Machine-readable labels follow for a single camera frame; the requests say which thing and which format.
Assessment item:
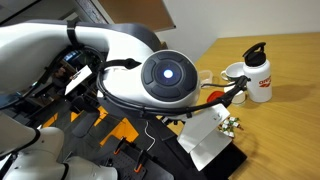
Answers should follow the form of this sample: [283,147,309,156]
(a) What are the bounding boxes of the clear plastic container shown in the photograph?
[199,70,213,87]

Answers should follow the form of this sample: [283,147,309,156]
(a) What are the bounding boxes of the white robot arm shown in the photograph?
[0,20,200,180]

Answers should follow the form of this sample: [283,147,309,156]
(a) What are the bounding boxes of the white paper cup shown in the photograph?
[224,82,246,105]

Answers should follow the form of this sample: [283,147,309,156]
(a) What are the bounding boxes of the pile of candies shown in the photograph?
[218,116,242,138]

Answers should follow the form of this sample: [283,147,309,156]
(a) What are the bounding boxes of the white black hand brush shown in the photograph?
[177,104,247,180]

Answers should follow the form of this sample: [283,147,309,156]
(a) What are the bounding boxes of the cork notice board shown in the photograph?
[98,0,175,31]

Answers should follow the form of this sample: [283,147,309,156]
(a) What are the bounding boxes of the white green ceramic mug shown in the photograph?
[220,62,244,81]

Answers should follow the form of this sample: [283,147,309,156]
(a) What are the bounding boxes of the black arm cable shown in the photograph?
[95,58,252,120]

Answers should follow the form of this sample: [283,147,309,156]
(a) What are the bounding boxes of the white bottle black cap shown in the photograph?
[243,42,272,103]

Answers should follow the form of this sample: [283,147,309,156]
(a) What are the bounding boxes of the black perforated mounting board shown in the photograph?
[95,136,174,180]

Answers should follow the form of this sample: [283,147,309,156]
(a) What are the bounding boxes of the red plastic lid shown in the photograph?
[207,91,224,102]

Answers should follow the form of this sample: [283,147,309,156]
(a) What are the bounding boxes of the white cable on floor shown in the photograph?
[143,120,157,153]

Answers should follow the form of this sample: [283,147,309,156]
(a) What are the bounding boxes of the black clamp orange tip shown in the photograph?
[113,136,127,155]

